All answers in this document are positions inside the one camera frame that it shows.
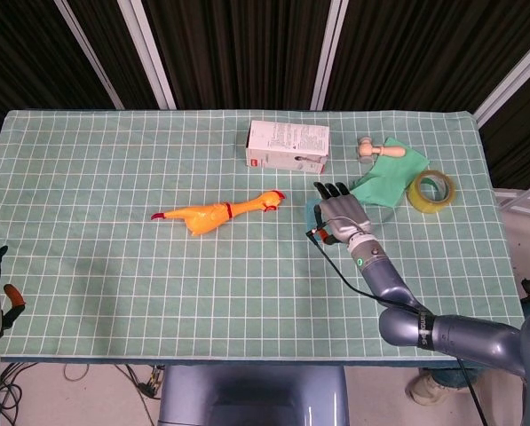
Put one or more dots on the blue jeans leg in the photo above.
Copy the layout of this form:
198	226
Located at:
455	377

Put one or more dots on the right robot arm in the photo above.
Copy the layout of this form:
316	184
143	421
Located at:
469	337

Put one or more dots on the green cloth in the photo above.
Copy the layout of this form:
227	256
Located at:
389	182

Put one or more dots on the black pleated curtain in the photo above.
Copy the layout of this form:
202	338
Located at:
247	44

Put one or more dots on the white metal frame rail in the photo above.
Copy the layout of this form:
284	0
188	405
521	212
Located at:
522	194

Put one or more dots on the yellow rubber chicken toy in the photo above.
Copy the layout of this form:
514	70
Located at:
202	219

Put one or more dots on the blue translucent lid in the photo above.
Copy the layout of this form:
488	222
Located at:
311	217

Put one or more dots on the small wooden toy hammer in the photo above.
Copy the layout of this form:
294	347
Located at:
391	152

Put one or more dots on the yellow adhesive tape roll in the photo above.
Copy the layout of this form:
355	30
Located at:
417	199

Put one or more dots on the dark teal table underlay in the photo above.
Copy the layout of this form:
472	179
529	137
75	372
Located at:
91	361

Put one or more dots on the white metal frame post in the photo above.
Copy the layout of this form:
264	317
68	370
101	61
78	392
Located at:
329	53
148	53
89	53
513	73

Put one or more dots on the beige shoe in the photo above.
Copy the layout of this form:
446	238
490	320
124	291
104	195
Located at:
424	390

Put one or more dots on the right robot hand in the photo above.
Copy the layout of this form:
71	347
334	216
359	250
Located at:
346	217

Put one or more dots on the grey-blue robot torso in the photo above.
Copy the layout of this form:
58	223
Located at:
247	390

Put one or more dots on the green checkered tablecloth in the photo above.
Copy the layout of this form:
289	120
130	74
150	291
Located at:
158	288

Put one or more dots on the white cardboard product box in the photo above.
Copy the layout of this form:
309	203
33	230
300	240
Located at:
287	142

